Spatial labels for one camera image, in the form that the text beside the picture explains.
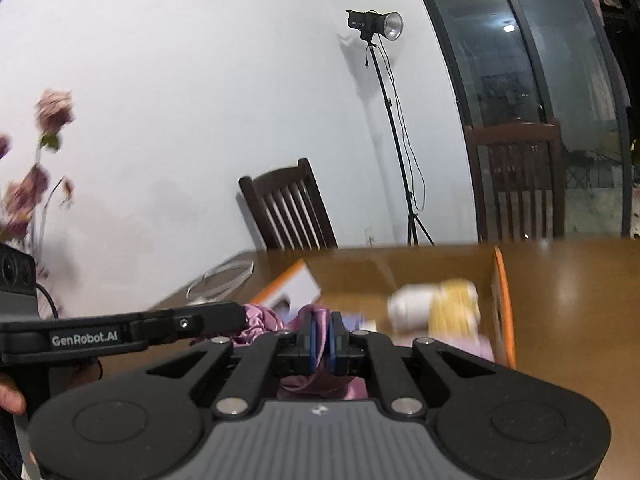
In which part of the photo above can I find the purple satin cloth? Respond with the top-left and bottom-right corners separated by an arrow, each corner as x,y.
230,302 -> 371,401

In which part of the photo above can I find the black studio light on stand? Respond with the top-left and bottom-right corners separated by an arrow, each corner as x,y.
345,9 -> 436,247

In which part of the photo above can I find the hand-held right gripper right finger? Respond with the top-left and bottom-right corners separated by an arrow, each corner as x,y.
327,311 -> 508,418

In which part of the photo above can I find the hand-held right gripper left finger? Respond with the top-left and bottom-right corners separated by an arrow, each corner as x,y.
145,310 -> 323,420

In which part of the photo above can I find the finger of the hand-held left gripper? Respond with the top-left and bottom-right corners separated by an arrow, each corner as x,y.
142,301 -> 247,348

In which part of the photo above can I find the white charging cable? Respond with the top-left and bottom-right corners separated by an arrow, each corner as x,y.
186,255 -> 254,306

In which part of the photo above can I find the dark wooden slatted chair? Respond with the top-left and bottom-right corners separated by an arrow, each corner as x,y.
238,158 -> 338,251
465,120 -> 568,243

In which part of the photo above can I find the red cardboard box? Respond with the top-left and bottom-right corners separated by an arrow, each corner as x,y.
247,246 -> 517,368

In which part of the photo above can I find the person's left hand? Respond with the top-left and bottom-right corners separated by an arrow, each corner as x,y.
0,374 -> 27,416

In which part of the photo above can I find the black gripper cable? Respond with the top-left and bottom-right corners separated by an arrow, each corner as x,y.
34,284 -> 62,319

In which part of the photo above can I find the white and yellow plush toy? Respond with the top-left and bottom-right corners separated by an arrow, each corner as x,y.
387,279 -> 482,333

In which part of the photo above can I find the dried pink roses bouquet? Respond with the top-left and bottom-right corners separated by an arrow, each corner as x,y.
0,89 -> 76,246

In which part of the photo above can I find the dark framed sliding glass door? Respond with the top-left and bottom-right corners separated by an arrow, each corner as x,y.
407,0 -> 640,243

